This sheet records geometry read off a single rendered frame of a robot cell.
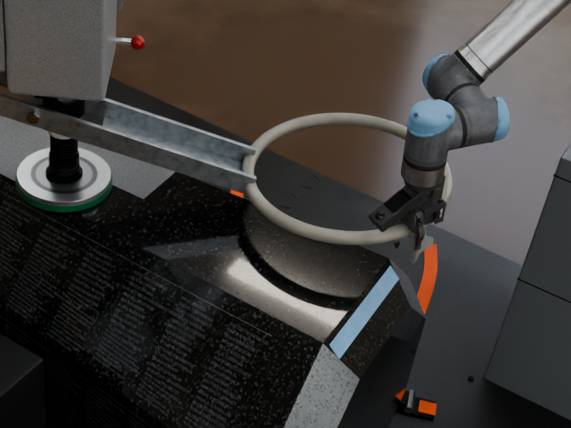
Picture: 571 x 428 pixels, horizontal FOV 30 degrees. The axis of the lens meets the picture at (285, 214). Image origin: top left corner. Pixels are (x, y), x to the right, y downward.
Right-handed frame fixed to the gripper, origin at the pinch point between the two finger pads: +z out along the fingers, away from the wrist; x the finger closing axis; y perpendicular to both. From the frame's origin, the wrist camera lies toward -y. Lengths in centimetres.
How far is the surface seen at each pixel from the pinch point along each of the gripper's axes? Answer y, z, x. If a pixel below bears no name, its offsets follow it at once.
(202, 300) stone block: -44.1, 4.0, 10.9
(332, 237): -16.0, -7.0, 4.7
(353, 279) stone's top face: -12.1, 3.6, 0.7
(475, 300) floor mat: 76, 86, 46
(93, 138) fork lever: -52, -18, 46
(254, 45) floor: 90, 81, 217
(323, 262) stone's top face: -15.4, 3.1, 8.1
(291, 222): -21.5, -7.4, 12.6
